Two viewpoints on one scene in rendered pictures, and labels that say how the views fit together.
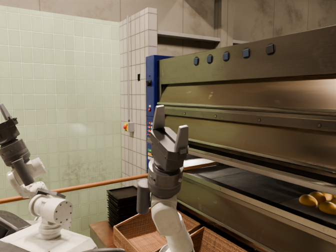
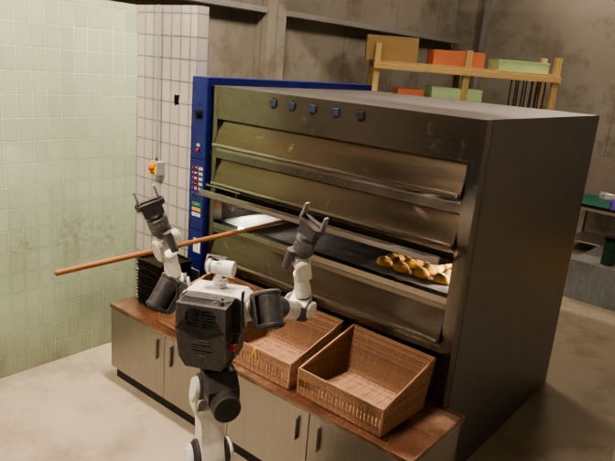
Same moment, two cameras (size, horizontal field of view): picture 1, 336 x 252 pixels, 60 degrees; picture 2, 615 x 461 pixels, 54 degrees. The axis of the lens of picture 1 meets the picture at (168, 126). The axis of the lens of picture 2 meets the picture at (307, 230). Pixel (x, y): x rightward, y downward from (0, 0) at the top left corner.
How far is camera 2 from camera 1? 174 cm
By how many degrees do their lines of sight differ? 21
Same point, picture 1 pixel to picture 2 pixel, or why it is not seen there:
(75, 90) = (75, 111)
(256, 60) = (346, 123)
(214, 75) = (296, 125)
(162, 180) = (307, 247)
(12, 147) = (163, 220)
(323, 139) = (401, 208)
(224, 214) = not seen: hidden behind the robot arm
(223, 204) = not seen: hidden behind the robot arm
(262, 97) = (350, 162)
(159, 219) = (300, 271)
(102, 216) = (108, 294)
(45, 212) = (223, 269)
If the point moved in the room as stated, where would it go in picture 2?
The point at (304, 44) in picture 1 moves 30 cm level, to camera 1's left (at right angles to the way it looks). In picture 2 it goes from (392, 120) to (338, 117)
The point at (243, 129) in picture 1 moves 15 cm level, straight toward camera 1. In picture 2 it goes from (328, 190) to (329, 196)
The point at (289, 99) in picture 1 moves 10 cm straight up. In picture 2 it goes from (375, 168) to (377, 149)
